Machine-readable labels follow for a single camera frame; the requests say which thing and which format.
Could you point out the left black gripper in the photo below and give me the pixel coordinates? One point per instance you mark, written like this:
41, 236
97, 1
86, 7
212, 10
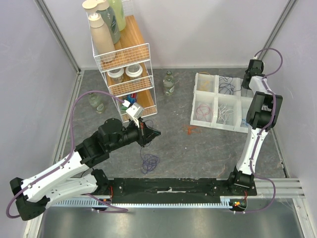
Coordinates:
145, 132

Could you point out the left white-lid jar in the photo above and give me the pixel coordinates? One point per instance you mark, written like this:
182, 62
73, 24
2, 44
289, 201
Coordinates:
117, 75

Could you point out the white six-compartment tray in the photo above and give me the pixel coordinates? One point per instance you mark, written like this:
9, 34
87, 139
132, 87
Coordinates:
220, 103

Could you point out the white-lid jar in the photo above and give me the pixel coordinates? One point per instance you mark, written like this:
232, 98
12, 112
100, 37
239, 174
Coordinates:
134, 71
117, 75

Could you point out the light green bottle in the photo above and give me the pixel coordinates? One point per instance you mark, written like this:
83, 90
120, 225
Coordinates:
117, 6

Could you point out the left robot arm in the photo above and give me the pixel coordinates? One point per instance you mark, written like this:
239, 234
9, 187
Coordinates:
32, 196

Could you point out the right white-lid jar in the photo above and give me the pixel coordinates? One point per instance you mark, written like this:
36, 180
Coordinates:
134, 71

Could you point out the right glass bottle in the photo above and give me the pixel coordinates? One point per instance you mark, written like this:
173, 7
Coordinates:
168, 83

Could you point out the green and blue packets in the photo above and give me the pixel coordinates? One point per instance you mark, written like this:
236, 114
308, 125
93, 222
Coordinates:
131, 98

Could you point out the grey-green pump bottle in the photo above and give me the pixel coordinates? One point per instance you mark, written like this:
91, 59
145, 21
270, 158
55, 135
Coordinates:
102, 8

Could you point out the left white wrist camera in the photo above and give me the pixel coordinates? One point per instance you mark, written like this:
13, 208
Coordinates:
134, 111

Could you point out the glass bottle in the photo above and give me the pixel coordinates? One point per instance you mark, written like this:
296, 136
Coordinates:
96, 102
168, 83

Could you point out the beige pump bottle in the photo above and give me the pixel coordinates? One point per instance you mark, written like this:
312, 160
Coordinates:
101, 38

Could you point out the slotted cable duct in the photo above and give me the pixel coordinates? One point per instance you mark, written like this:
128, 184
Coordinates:
87, 202

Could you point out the white wire shelf rack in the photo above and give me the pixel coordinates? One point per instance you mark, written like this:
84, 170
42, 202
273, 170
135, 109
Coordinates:
131, 49

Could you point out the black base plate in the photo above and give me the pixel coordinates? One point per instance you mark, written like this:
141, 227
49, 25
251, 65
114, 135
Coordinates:
171, 190

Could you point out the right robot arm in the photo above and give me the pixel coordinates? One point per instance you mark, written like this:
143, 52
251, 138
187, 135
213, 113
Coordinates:
261, 117

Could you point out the left glass bottle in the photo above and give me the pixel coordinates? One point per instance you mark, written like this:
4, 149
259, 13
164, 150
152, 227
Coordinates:
96, 102

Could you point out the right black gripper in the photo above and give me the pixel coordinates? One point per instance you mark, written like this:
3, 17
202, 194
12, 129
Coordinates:
246, 83

